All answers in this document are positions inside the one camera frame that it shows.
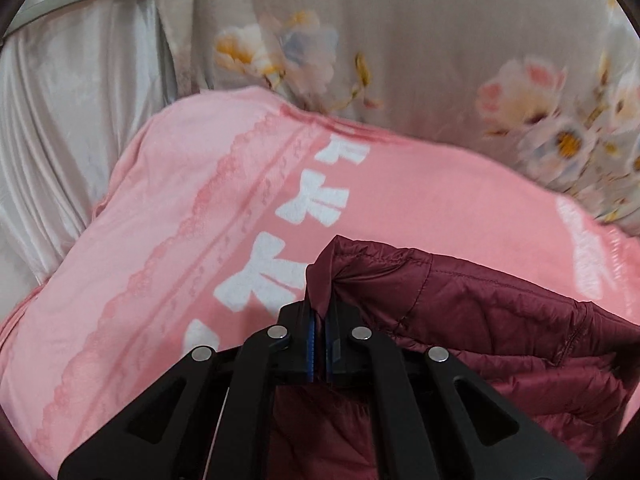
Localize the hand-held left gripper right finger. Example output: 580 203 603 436
324 304 587 480

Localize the silver satin curtain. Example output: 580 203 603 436
0 0 181 321

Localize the pink printed blanket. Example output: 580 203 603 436
0 85 640 480

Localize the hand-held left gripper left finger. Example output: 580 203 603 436
57 302 316 480

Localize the grey floral sheet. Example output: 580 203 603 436
152 0 640 238

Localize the maroon puffer jacket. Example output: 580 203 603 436
267 235 640 480

